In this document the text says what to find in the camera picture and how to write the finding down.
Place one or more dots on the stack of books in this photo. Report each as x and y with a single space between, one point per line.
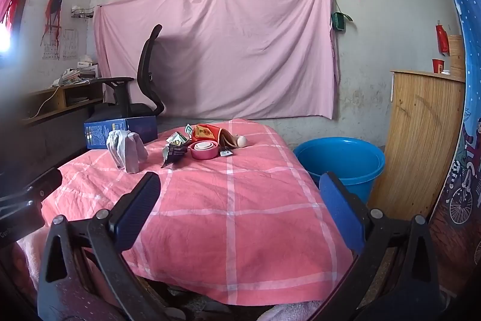
77 74

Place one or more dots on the pink fleece blanket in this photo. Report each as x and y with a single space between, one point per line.
28 253

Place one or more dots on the blue cardboard box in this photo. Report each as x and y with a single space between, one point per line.
101 131

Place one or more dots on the green hanging bag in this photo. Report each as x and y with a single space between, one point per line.
339 21

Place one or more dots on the black pink patterned packet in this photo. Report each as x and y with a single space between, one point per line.
174 152

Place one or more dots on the black office chair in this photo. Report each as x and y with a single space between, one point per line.
144 61

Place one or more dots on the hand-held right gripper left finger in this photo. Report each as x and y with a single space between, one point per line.
137 210

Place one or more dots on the wooden cabinet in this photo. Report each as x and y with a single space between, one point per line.
417 140

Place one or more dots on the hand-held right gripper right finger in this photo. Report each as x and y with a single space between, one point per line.
340 204

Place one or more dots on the wall calendar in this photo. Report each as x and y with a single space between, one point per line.
67 44

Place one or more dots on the small green wrapper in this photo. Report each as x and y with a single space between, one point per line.
188 129

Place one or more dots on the white cloth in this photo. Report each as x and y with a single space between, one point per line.
126 151

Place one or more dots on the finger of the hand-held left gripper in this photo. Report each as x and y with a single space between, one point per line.
45 182
18 207

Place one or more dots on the pink round container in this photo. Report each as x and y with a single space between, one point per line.
203 151

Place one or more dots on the light wooden board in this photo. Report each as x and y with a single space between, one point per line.
456 56

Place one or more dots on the blue plastic bucket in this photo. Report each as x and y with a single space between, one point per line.
338 159

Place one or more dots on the green white wrapper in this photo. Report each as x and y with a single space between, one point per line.
176 139

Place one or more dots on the beige egg-shaped object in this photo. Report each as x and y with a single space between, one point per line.
241 141

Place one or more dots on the red tassel ornament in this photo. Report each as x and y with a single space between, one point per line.
53 10

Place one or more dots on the red cup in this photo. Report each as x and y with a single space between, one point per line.
437 66

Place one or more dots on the pink wall sheet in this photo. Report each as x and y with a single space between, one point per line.
233 50

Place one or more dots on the red hanging pouch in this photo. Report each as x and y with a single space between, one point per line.
442 39

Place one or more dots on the pink checked tablecloth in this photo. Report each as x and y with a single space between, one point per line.
233 212

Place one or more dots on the wooden desk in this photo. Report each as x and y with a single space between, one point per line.
80 86

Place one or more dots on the blue printed curtain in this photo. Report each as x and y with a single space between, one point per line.
466 24

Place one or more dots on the red yellow packet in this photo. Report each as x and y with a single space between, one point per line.
206 133

